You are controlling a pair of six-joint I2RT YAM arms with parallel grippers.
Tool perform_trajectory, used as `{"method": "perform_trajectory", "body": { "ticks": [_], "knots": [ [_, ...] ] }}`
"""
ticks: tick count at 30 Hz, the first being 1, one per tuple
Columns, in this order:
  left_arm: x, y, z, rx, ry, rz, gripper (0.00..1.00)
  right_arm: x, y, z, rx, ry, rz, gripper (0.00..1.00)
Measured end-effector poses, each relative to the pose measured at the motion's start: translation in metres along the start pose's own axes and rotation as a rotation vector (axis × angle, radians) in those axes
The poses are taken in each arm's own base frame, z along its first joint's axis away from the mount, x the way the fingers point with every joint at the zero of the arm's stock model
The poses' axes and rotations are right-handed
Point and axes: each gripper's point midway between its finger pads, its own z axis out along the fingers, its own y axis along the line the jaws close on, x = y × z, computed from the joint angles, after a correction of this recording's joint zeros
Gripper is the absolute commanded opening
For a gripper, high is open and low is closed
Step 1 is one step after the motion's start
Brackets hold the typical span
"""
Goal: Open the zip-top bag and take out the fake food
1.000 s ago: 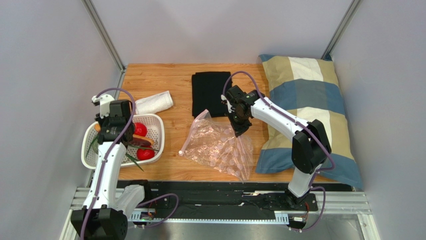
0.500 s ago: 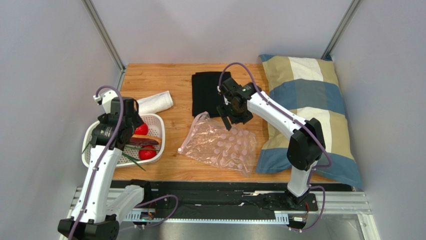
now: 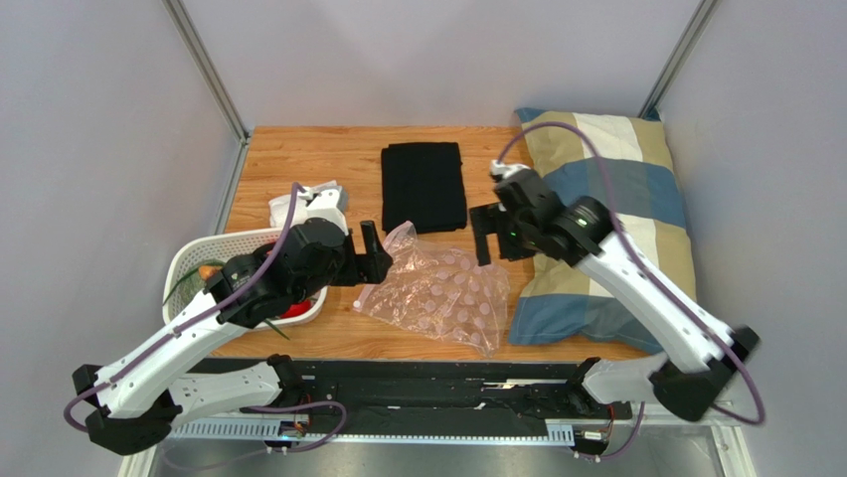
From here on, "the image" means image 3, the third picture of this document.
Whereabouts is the left aluminium frame post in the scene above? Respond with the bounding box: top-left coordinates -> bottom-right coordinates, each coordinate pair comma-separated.
162,0 -> 251,145

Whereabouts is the orange fake carrot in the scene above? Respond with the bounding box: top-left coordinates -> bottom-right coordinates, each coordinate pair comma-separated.
198,264 -> 223,281

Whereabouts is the white rolled towel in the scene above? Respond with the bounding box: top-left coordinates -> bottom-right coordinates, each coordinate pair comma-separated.
268,180 -> 339,228

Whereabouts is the black folded cloth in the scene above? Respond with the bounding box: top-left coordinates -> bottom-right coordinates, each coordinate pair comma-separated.
381,142 -> 467,234

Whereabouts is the right aluminium frame post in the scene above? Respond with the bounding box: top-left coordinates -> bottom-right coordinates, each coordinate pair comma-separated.
638,0 -> 722,120

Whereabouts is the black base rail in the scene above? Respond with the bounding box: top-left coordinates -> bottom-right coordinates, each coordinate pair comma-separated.
151,357 -> 739,458

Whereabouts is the clear zip top bag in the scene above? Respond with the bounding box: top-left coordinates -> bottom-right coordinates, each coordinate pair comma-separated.
352,222 -> 511,358

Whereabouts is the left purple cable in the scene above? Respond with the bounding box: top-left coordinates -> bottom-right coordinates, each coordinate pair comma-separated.
63,182 -> 309,434

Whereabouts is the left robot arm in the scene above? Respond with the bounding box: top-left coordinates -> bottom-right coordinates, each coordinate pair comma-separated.
71,218 -> 393,456

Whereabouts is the white perforated plastic basket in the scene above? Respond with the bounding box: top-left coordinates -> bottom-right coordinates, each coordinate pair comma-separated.
162,229 -> 328,330

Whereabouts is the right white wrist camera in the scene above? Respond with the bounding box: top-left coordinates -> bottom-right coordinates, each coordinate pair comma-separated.
489,160 -> 531,184

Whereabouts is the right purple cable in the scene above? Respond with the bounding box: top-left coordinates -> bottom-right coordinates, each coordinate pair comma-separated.
496,120 -> 767,461

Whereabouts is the purple cable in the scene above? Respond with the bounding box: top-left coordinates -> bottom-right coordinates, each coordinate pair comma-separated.
63,182 -> 309,434
496,120 -> 767,461

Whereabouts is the plaid pillow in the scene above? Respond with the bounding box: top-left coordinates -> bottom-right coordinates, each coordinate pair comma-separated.
508,107 -> 696,355

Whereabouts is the aluminium frame post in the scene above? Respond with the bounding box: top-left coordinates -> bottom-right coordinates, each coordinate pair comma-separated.
162,0 -> 251,145
638,0 -> 722,120

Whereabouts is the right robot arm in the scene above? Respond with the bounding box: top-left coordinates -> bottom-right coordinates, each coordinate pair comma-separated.
469,162 -> 760,422

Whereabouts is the red fake apple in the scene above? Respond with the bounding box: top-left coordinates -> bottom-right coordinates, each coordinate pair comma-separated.
279,301 -> 312,319

